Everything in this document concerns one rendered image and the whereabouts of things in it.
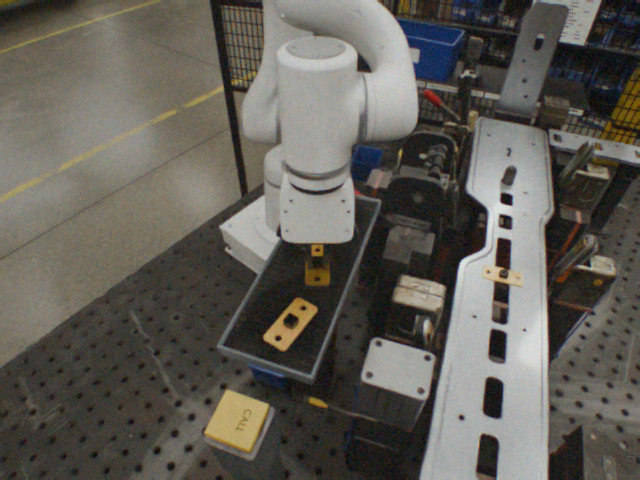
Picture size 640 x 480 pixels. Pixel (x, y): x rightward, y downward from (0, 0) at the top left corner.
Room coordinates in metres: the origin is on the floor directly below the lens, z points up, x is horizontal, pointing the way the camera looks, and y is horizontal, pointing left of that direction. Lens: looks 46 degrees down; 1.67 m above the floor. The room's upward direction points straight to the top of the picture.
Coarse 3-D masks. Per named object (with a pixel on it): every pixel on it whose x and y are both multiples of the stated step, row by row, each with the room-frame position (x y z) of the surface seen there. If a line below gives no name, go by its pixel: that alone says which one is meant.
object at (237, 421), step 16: (224, 400) 0.21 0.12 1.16; (240, 400) 0.21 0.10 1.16; (256, 400) 0.21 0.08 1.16; (224, 416) 0.19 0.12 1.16; (240, 416) 0.19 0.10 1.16; (256, 416) 0.19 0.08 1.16; (208, 432) 0.17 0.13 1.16; (224, 432) 0.17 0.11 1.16; (240, 432) 0.17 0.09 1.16; (256, 432) 0.17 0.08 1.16; (240, 448) 0.16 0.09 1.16
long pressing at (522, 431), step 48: (480, 144) 1.03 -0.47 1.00; (528, 144) 1.04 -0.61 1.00; (480, 192) 0.81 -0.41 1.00; (528, 192) 0.82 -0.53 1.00; (528, 240) 0.64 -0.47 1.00; (480, 288) 0.51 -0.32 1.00; (528, 288) 0.51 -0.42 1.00; (480, 336) 0.40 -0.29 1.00; (528, 336) 0.40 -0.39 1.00; (480, 384) 0.31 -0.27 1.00; (528, 384) 0.30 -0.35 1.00; (432, 432) 0.23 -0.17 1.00; (480, 432) 0.23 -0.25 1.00; (528, 432) 0.22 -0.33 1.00
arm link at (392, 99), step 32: (288, 0) 0.53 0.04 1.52; (320, 0) 0.52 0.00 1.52; (352, 0) 0.51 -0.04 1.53; (320, 32) 0.54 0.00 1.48; (352, 32) 0.52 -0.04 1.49; (384, 32) 0.48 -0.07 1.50; (384, 64) 0.46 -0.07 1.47; (384, 96) 0.42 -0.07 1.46; (416, 96) 0.43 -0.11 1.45; (384, 128) 0.40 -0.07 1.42
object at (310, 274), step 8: (312, 248) 0.47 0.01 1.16; (320, 248) 0.47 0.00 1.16; (312, 256) 0.44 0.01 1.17; (320, 256) 0.44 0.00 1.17; (312, 264) 0.43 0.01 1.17; (320, 264) 0.43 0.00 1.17; (328, 264) 0.43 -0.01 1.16; (312, 272) 0.42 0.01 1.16; (320, 272) 0.42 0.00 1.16; (328, 272) 0.42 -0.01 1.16; (312, 280) 0.40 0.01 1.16; (320, 280) 0.40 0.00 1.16; (328, 280) 0.40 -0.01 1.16
